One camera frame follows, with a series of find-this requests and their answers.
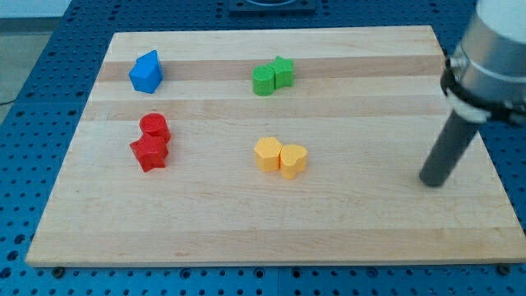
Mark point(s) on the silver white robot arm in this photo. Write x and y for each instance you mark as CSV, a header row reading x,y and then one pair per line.
x,y
484,78

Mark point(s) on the yellow heart block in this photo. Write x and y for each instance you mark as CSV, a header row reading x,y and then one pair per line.
x,y
292,160

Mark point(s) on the yellow hexagon block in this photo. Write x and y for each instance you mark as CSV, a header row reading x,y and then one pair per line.
x,y
267,153

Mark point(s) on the light wooden board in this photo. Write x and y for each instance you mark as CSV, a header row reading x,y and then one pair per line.
x,y
367,105

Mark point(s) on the green cylinder block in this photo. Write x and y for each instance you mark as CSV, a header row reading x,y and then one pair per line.
x,y
263,80

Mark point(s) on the green star block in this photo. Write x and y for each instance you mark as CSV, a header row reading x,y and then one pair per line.
x,y
284,72

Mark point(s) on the red star block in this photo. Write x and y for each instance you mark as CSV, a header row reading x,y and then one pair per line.
x,y
150,152

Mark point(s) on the red cylinder block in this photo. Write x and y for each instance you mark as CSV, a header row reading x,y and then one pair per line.
x,y
155,124

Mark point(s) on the blue pentagon block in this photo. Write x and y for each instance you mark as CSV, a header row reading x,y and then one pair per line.
x,y
146,77

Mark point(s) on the blue cube block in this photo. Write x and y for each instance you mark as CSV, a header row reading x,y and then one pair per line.
x,y
151,58

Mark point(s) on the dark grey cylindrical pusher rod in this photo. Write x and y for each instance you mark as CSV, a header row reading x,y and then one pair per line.
x,y
450,145

